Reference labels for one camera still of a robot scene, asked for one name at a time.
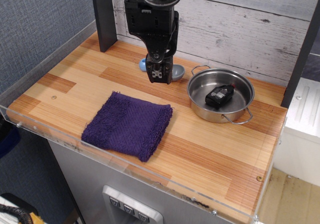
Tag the purple cloth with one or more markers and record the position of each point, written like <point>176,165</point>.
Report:
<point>128,125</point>

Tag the small black bottle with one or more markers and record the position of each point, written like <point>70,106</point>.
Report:
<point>219,96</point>

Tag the dark right vertical post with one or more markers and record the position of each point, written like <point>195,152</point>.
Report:
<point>302,57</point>

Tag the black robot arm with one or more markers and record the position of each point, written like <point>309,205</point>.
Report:
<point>156,23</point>

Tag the stainless steel pot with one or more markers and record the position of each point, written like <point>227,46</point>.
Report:
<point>236,110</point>

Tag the dark left vertical post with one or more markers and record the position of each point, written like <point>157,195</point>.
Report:
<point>105,23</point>

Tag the dark vertical post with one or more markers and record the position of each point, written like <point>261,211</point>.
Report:
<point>105,23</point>
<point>302,57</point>

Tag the blue grey toy scoop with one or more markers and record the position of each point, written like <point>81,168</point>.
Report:
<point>177,73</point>

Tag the white metal cabinet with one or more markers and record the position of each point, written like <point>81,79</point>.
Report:
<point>298,151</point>

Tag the yellow tape patch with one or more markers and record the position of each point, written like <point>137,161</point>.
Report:
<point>36,219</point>

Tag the grey appliance control panel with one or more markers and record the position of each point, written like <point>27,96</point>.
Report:
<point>131,206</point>

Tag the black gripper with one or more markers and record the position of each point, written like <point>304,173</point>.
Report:
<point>159,69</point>

